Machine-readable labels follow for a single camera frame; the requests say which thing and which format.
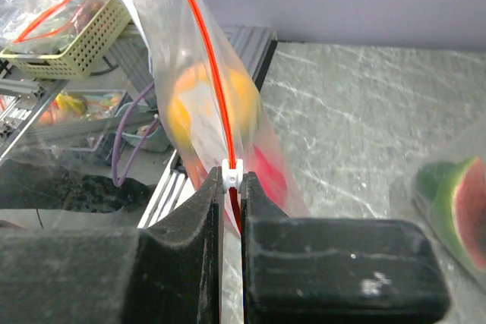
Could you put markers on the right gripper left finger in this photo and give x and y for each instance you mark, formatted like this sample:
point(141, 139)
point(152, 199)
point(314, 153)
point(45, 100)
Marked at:
point(167, 273)

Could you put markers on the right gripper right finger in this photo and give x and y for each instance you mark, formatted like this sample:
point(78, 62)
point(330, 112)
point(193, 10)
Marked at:
point(318, 270)

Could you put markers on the clear bag orange zipper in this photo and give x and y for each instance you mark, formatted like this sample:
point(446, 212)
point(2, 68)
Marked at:
point(170, 56)

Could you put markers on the watermelon slice toy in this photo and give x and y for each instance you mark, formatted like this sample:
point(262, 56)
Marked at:
point(452, 197)

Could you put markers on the red toy apple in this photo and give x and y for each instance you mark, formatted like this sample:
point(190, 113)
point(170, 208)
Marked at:
point(271, 177)

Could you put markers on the clear zip top bag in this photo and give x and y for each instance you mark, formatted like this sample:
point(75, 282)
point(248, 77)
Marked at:
point(467, 143)

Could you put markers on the yellow toy lemon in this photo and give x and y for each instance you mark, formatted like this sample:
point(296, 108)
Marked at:
point(193, 104)

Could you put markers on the spare clear zip bag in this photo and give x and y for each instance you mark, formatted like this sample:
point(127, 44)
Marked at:
point(44, 26)

